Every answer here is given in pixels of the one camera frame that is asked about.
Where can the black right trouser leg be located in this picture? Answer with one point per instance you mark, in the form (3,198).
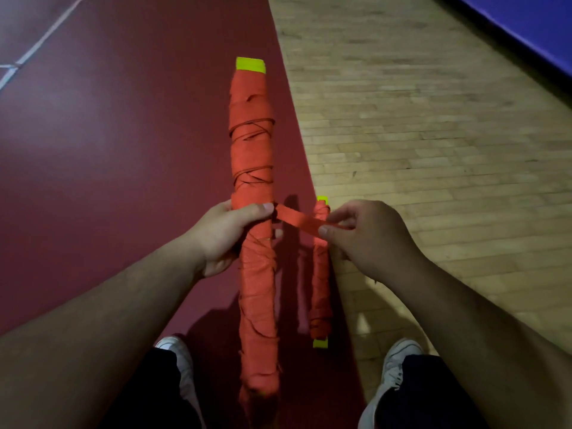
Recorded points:
(429,397)

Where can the white left shoe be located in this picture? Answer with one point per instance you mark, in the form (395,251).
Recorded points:
(178,352)

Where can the white shoe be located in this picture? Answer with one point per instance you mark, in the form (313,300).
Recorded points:
(178,352)
(393,366)

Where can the person's right hand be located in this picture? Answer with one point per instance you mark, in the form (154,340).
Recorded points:
(380,245)

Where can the person's left forearm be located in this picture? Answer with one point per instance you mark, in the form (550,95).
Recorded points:
(89,339)

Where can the person's left hand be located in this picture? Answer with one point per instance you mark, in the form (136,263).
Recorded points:
(214,241)

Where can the black left trouser leg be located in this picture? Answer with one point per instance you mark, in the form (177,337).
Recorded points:
(152,393)

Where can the black trouser leg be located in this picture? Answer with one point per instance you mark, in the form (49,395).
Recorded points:
(152,393)
(429,397)

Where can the person's right forearm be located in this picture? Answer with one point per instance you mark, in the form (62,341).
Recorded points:
(496,348)

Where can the white right shoe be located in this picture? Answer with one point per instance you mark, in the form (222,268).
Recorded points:
(393,366)

